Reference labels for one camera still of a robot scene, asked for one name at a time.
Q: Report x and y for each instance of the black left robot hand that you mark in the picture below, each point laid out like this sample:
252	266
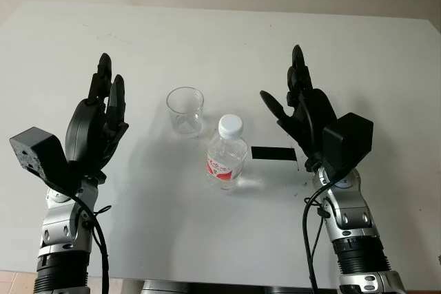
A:
82	128

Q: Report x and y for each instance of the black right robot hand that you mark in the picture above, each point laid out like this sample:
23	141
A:
317	111

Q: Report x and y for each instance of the clear water bottle red label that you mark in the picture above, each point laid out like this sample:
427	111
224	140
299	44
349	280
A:
225	159

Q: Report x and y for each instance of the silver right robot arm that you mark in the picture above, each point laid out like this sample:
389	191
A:
355	225

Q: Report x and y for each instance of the clear glass cup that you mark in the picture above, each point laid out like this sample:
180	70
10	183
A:
185	115

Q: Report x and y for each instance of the black tape strip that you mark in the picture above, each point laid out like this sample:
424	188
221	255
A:
273	154

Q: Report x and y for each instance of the dark robot torso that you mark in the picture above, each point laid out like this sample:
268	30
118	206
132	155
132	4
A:
165	288

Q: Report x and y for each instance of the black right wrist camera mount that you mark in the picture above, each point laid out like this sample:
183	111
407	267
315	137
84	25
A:
348	142

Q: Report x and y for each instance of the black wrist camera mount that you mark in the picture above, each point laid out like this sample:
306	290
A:
348	142
38	156

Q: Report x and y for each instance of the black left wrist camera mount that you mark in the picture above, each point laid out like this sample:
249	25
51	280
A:
38	156

